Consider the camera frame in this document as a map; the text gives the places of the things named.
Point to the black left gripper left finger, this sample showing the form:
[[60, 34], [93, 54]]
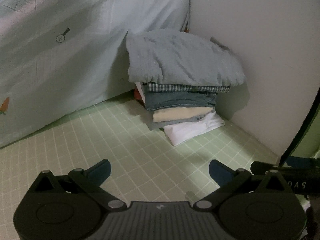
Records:
[[90, 180]]

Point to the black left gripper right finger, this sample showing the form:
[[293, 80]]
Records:
[[231, 182]]

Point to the green grid bed sheet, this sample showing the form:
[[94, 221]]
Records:
[[145, 165]]

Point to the white folded garment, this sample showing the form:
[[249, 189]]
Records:
[[182, 132]]

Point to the cream folded garment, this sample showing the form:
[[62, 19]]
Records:
[[179, 113]]

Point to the grey thin folded garment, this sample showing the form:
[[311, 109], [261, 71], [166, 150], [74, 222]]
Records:
[[148, 120]]

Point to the orange folded garment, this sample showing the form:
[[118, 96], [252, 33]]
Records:
[[138, 96]]

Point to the dark teal folded garment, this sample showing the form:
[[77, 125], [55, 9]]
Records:
[[162, 100]]

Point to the checked folded garment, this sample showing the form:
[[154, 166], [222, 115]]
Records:
[[161, 88]]

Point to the grey-blue folded top garment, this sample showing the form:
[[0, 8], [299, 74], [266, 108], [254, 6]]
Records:
[[170, 57]]

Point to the light blue carrot print quilt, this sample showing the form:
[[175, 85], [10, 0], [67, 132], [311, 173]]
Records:
[[60, 56]]

